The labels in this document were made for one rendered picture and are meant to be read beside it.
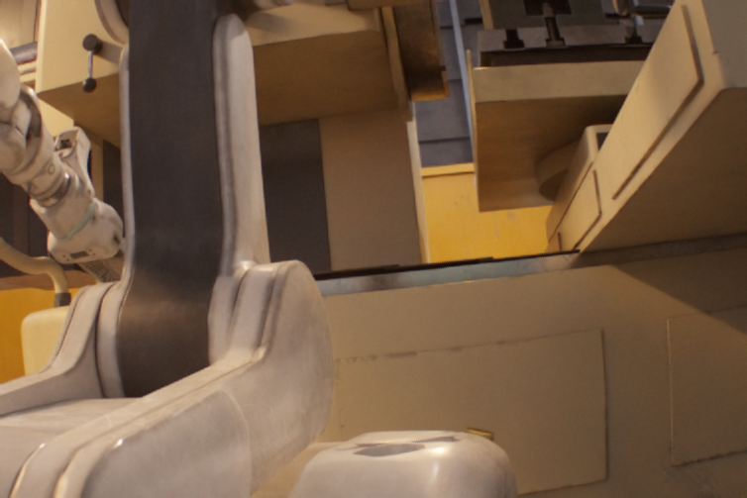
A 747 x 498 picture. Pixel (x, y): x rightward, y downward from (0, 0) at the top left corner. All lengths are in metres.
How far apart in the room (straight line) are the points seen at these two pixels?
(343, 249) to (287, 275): 1.66
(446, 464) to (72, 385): 0.32
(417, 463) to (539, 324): 1.16
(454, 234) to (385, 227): 1.77
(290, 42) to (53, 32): 0.56
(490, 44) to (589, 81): 0.20
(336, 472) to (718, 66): 0.42
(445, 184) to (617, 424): 2.56
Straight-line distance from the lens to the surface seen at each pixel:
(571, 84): 1.71
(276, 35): 1.93
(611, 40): 1.79
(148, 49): 0.93
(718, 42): 0.73
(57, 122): 2.36
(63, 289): 2.15
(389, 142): 2.52
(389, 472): 0.69
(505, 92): 1.70
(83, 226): 1.14
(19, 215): 2.79
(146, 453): 0.51
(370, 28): 1.91
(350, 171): 2.51
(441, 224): 4.24
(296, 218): 2.51
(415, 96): 2.25
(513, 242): 4.23
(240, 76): 0.91
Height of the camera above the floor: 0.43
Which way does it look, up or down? 7 degrees up
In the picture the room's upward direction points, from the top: 5 degrees counter-clockwise
